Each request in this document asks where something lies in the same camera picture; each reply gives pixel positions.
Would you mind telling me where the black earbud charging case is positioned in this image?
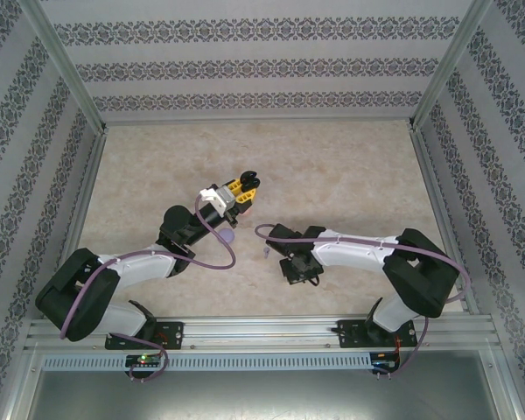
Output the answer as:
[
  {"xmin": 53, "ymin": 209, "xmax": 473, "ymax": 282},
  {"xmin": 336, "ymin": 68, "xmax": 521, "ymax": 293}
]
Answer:
[{"xmin": 239, "ymin": 171, "xmax": 263, "ymax": 190}]

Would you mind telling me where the grey metal sheet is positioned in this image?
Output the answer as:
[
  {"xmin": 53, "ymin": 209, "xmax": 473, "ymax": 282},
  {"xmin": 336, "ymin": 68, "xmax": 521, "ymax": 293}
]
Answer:
[{"xmin": 25, "ymin": 369, "xmax": 500, "ymax": 420}]

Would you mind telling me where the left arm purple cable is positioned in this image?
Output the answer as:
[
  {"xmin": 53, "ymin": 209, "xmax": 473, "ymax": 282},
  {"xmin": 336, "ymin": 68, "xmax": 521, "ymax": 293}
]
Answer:
[{"xmin": 59, "ymin": 192, "xmax": 237, "ymax": 384}]

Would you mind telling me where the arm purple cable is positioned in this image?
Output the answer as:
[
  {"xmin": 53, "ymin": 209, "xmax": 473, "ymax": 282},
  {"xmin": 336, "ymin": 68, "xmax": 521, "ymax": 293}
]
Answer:
[
  {"xmin": 59, "ymin": 192, "xmax": 237, "ymax": 384},
  {"xmin": 254, "ymin": 223, "xmax": 473, "ymax": 380}
]

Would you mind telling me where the aluminium mounting rail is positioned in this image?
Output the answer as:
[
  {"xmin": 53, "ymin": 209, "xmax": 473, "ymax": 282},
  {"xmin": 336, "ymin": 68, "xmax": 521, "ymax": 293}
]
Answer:
[{"xmin": 24, "ymin": 317, "xmax": 502, "ymax": 351}]

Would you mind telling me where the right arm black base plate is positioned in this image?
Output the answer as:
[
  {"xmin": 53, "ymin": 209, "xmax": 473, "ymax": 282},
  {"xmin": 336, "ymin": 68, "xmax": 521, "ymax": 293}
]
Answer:
[{"xmin": 337, "ymin": 318, "xmax": 419, "ymax": 350}]

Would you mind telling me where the aluminium table side rail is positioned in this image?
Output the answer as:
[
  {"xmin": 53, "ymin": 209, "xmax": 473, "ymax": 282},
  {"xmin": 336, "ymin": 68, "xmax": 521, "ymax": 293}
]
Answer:
[
  {"xmin": 59, "ymin": 129, "xmax": 110, "ymax": 323},
  {"xmin": 409, "ymin": 126, "xmax": 480, "ymax": 319}
]

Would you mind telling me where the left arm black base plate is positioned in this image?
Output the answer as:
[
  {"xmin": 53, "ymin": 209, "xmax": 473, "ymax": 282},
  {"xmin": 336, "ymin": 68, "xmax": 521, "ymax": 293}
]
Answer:
[{"xmin": 104, "ymin": 321, "xmax": 185, "ymax": 351}]

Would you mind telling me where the slotted grey cable duct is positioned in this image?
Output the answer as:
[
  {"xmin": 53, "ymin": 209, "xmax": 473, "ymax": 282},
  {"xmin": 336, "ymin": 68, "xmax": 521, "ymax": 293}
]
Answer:
[{"xmin": 41, "ymin": 352, "xmax": 373, "ymax": 371}]

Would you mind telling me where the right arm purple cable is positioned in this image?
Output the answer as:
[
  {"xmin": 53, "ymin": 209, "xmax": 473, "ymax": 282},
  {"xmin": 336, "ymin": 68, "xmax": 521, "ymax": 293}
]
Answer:
[{"xmin": 254, "ymin": 223, "xmax": 473, "ymax": 380}]

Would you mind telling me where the aluminium frame post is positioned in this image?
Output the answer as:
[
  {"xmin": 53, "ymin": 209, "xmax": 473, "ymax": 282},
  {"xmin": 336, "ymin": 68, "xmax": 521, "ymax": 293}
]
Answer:
[
  {"xmin": 21, "ymin": 0, "xmax": 110, "ymax": 135},
  {"xmin": 406, "ymin": 0, "xmax": 498, "ymax": 132}
]

